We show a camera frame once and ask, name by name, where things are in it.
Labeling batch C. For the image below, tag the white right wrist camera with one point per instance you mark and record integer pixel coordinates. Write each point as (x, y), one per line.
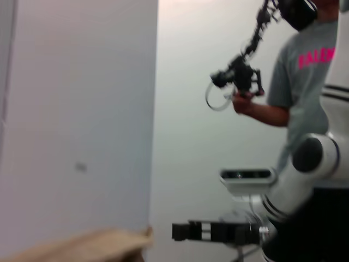
(246, 184)

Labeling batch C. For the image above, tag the person's hand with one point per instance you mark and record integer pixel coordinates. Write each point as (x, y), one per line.
(244, 105)

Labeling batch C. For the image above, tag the black robot torso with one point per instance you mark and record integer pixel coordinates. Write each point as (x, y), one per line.
(321, 232)

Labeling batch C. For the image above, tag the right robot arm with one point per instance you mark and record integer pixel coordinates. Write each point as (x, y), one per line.
(283, 191)

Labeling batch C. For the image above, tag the khaki canvas food bag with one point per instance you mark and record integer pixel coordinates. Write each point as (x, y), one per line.
(81, 248)

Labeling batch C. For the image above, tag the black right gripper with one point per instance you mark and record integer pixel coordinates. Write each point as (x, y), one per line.
(240, 233)

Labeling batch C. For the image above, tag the person in grey t-shirt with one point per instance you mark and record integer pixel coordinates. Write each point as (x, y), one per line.
(302, 90)

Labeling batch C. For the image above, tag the person's bare forearm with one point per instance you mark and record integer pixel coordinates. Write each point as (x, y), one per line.
(268, 113)

